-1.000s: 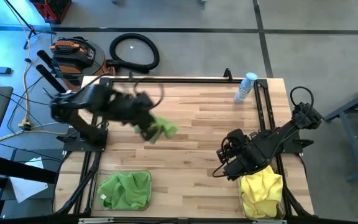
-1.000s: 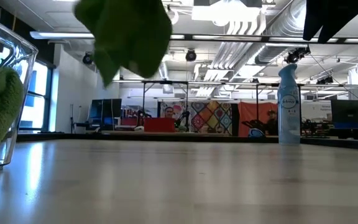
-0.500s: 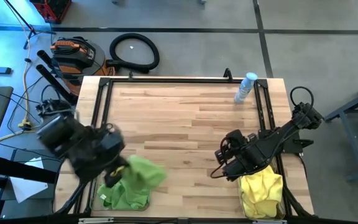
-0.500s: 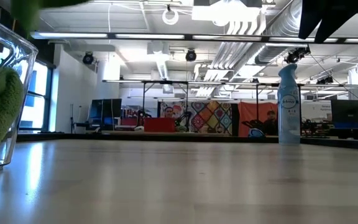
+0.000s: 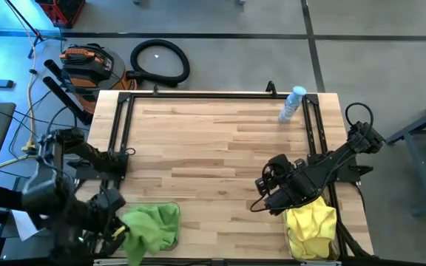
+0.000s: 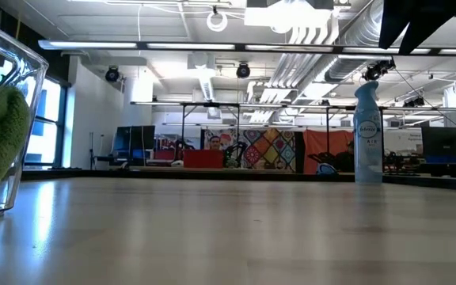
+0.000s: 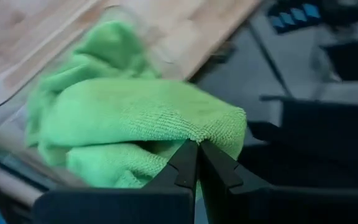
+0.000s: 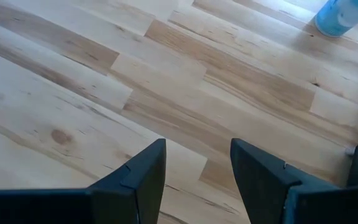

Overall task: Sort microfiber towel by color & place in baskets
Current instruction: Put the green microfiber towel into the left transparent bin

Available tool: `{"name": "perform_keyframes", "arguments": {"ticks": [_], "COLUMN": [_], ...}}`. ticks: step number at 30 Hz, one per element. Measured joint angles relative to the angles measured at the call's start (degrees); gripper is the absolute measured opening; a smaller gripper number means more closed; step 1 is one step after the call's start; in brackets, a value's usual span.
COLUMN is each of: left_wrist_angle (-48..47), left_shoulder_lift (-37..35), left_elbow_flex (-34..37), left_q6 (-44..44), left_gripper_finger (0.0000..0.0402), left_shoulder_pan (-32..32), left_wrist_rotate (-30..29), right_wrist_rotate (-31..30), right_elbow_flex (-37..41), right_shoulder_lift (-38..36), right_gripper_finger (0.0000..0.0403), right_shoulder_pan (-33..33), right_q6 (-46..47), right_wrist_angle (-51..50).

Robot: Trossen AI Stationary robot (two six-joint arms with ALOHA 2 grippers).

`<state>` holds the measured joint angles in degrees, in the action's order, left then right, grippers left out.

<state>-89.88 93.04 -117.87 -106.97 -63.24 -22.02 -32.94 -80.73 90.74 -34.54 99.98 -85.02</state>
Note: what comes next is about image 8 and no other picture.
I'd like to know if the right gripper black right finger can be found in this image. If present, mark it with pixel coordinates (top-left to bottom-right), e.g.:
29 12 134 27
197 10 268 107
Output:
231 139 358 224

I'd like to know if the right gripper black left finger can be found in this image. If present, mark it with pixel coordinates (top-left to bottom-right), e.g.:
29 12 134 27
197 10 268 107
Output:
0 139 167 224

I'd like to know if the light blue air mist bottle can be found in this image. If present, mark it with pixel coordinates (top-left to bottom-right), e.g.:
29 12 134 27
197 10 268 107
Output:
314 0 358 38

